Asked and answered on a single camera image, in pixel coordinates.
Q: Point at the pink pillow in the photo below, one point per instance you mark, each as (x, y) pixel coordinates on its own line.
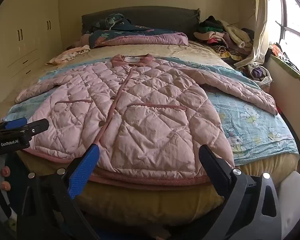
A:
(83, 40)

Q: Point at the window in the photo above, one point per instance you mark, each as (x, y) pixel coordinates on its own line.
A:
(295, 10)

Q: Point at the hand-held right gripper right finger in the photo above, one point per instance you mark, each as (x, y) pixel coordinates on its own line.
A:
(210, 165)

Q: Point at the folded floral and pink quilt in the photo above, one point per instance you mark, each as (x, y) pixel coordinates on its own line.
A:
(140, 38)

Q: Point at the pile of mixed clothes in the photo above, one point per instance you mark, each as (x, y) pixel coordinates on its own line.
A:
(215, 33)

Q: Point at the cream wardrobe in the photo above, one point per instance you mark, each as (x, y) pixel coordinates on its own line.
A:
(27, 30)

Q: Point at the cream curtain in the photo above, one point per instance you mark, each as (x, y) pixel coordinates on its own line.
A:
(261, 17)

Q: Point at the dark grey headboard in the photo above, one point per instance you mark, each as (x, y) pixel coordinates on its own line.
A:
(152, 17)

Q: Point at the small pale floral cloth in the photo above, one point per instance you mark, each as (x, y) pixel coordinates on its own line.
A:
(67, 53)

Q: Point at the blue cartoon print blanket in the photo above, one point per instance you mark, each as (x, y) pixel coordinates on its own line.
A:
(252, 125)

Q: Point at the person's left hand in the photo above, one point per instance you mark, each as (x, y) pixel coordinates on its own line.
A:
(5, 172)

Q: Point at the colourful cloth heap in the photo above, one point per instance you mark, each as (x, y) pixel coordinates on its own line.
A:
(285, 57)

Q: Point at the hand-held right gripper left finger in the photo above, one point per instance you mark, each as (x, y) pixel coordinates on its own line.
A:
(85, 170)

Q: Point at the pink quilted jacket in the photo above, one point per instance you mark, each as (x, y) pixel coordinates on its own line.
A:
(145, 120)

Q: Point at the white rounded object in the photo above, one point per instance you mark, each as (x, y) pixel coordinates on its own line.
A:
(293, 200)

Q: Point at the bag of clothes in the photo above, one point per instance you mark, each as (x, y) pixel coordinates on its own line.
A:
(258, 73)

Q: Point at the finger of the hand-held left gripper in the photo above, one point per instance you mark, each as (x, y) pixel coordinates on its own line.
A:
(15, 123)
(38, 125)

